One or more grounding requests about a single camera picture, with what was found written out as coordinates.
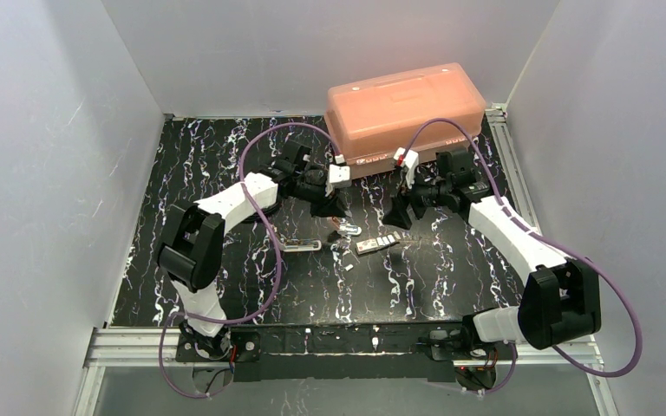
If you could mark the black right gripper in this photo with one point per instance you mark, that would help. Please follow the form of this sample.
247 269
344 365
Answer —
404 206

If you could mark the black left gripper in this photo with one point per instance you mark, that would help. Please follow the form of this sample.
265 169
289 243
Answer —
326 203

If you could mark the pink white small stapler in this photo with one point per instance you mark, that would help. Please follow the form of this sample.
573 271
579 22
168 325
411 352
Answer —
346 228

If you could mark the white staples box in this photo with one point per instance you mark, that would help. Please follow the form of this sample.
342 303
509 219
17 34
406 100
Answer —
377 243

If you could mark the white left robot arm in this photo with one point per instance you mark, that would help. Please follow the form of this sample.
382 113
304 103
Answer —
191 243

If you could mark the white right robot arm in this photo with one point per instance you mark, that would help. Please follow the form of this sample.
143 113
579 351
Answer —
560 301

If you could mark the pink plastic storage box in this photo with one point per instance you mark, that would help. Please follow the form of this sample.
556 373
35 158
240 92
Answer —
428 110

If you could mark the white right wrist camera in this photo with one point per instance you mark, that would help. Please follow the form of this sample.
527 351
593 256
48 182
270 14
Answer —
406 162

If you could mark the aluminium right rail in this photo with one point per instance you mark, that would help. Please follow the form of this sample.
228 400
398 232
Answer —
496 117

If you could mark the aluminium rail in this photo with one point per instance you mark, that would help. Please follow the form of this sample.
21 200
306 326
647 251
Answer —
151 347
496 117

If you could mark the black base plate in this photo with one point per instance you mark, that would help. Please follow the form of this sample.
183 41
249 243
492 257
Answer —
433 351

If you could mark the aluminium front rail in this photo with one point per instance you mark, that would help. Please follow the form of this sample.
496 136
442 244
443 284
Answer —
151 347

